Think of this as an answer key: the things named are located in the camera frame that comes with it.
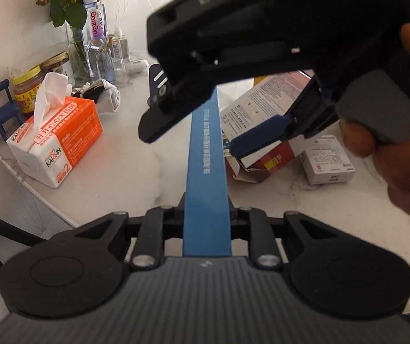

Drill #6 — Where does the clear spray bottle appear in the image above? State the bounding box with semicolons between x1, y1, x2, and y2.
108;29;131;66

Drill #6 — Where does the small white device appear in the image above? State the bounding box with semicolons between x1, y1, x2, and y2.
124;59;150;75

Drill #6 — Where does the orange white tissue pack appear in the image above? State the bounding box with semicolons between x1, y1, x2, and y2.
6;72;103;188

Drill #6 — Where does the blue medicine box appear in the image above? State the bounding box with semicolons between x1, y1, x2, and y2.
182;88;232;257

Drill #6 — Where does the small white medicine box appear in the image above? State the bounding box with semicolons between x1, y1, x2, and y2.
299;135;356;186

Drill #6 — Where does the rolled white cloth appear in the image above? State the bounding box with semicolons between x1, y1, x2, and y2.
74;78;122;114

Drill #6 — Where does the white marble desktop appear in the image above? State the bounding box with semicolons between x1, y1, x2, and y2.
0;62;410;316

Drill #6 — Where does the small blue toy chair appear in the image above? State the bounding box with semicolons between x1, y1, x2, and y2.
0;79;23;140

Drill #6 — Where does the clear plastic water bottle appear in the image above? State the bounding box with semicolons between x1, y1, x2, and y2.
83;0;116;83

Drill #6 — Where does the dark blue phone stand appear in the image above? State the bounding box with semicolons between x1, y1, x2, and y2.
149;64;171;110

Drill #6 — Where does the yellow-lidded glass jar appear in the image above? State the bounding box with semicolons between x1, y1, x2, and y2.
12;65;46;115

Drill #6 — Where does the person's right hand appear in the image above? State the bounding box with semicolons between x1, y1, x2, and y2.
341;22;410;232

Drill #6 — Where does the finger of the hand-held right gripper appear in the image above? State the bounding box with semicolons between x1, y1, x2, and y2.
232;75;338;159
138;79;223;144

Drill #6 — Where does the white red-bear medicine box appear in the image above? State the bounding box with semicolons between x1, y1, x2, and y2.
220;71;316;158

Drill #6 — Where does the brown-lidded glass jar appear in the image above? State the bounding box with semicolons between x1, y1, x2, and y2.
40;52;75;87

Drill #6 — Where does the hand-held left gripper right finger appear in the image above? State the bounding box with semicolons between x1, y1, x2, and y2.
230;201;356;271

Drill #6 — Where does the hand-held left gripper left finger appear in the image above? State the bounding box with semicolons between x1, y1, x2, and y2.
52;191;186;271

